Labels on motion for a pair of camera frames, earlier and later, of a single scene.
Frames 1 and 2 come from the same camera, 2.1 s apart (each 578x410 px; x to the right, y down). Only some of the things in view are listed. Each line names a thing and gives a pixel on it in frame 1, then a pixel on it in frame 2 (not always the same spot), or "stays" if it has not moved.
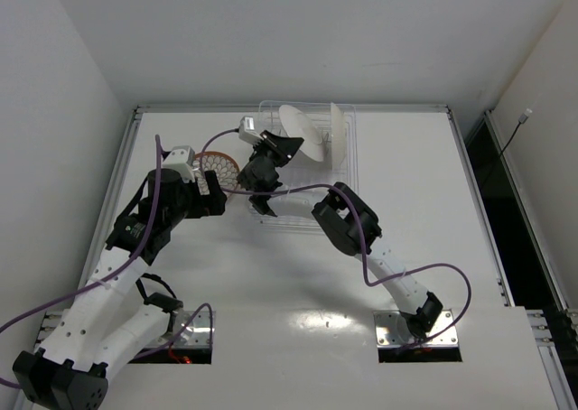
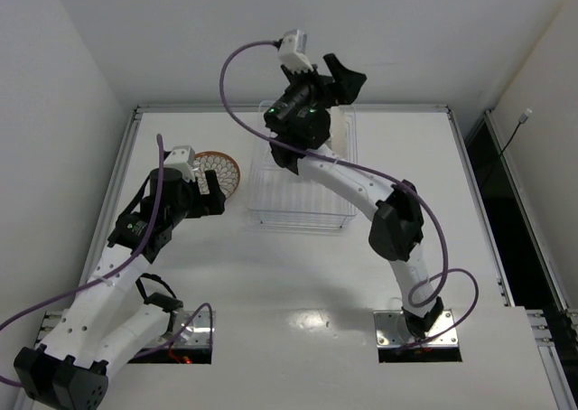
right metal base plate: x=393 y=330 stays
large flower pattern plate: x=339 y=136 stays
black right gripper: x=275 y=145 → x=322 y=83
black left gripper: x=213 y=193 stays
